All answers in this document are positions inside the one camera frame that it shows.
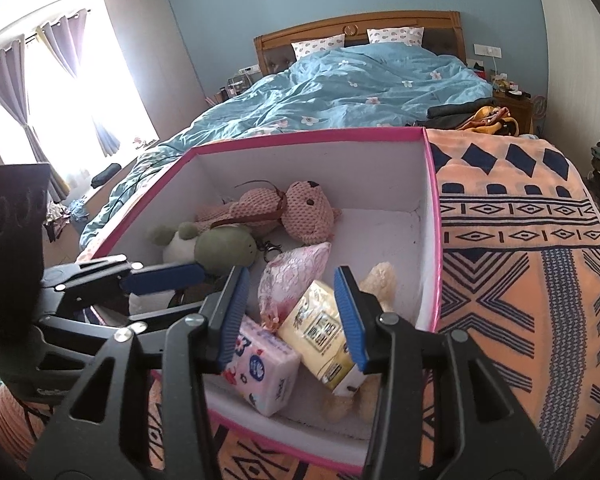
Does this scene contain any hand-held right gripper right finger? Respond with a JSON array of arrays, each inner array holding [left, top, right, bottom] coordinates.
[[333, 265, 556, 480]]

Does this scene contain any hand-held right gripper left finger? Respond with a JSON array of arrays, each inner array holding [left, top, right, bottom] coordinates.
[[25, 265, 252, 480]]

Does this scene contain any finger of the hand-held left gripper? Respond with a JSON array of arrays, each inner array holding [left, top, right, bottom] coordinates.
[[40, 255, 207, 312], [37, 297, 218, 348]]

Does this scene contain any yellow tissue pack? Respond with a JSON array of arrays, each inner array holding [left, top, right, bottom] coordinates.
[[278, 280, 368, 398]]

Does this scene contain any brown and cream plush toy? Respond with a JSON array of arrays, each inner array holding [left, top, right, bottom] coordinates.
[[325, 262, 398, 423]]

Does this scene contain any pink flowered tissue pack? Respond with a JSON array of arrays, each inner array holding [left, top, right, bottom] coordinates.
[[222, 315, 301, 417]]

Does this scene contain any green and white plush toy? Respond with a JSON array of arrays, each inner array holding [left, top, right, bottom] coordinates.
[[130, 222, 258, 316]]

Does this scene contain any pink floral satin pouch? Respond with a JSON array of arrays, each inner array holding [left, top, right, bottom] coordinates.
[[257, 241, 332, 333]]

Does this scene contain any pink knitted plush bear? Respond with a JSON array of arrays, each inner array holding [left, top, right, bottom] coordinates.
[[195, 179, 343, 246]]

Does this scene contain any pink cardboard box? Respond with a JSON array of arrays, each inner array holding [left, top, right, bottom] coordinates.
[[75, 126, 443, 476]]

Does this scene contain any person's left forearm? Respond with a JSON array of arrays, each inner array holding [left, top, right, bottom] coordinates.
[[0, 387, 48, 466]]

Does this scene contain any pile of colourful clothes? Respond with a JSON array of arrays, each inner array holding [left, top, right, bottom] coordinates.
[[42, 200, 88, 241]]

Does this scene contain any dark cloth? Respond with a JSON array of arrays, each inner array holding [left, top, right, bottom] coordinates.
[[91, 162, 122, 188]]

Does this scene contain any orange patterned blanket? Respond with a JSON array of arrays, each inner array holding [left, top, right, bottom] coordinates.
[[75, 127, 600, 480]]

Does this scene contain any cluttered bedside table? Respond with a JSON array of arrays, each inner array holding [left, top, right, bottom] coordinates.
[[205, 72, 261, 106]]

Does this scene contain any blue flowered duvet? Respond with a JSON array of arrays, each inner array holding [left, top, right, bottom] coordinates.
[[78, 42, 494, 251]]

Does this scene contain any yellow garment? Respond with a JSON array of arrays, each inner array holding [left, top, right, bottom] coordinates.
[[462, 106, 521, 136]]

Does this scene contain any wooden nightstand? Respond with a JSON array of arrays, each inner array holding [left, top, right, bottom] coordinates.
[[492, 90, 536, 136]]

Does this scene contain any white spotted pillow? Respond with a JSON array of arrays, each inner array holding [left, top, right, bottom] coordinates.
[[366, 26, 425, 47], [291, 35, 346, 61]]

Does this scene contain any wooden headboard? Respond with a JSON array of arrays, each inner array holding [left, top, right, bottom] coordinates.
[[253, 10, 468, 77]]

